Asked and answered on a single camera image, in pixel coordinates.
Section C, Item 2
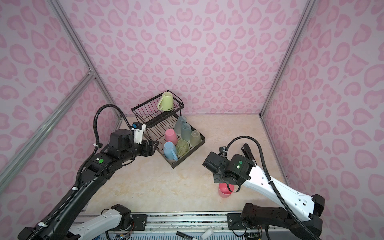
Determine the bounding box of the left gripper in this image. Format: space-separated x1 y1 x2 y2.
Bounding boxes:
121 137 160 164

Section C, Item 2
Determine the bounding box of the blue mug white inside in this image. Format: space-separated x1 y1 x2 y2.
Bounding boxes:
164 142 178 161

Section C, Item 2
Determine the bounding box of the pink cup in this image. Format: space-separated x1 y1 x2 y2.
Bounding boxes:
218 183 235 198
165 129 178 146

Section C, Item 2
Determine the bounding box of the green transparent cup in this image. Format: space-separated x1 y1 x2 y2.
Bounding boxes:
177 139 190 157

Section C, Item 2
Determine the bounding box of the teal frosted tumbler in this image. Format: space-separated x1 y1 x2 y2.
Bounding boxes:
181 123 192 141
174 116 187 135

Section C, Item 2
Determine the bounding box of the light green mug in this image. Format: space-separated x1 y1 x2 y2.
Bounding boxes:
157 92 174 112

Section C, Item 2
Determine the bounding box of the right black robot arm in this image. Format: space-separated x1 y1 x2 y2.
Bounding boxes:
203 136 325 240

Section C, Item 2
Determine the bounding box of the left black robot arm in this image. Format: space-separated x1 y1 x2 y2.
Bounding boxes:
18 104 159 240

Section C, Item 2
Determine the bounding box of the black stapler right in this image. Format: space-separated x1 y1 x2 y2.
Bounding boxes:
242 144 257 166

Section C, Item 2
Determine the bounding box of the white small bottle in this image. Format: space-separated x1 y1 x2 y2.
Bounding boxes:
201 228 214 240

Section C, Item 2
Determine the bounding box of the black marker pen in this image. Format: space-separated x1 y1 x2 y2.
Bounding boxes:
176 231 196 240

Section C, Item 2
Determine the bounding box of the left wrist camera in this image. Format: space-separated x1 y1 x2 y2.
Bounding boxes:
131 122 147 145

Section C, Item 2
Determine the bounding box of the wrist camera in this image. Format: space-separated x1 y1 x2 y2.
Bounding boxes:
131 122 147 145
203 152 230 174

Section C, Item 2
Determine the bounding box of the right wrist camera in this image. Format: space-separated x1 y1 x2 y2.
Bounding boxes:
203 152 230 174

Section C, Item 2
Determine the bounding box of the black wire dish rack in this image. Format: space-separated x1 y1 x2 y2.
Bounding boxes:
132 90 206 169

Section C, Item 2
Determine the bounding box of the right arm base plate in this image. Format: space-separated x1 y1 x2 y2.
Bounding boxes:
226 213 266 231

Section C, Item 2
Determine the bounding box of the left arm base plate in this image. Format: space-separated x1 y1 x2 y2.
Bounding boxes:
131 214 148 232

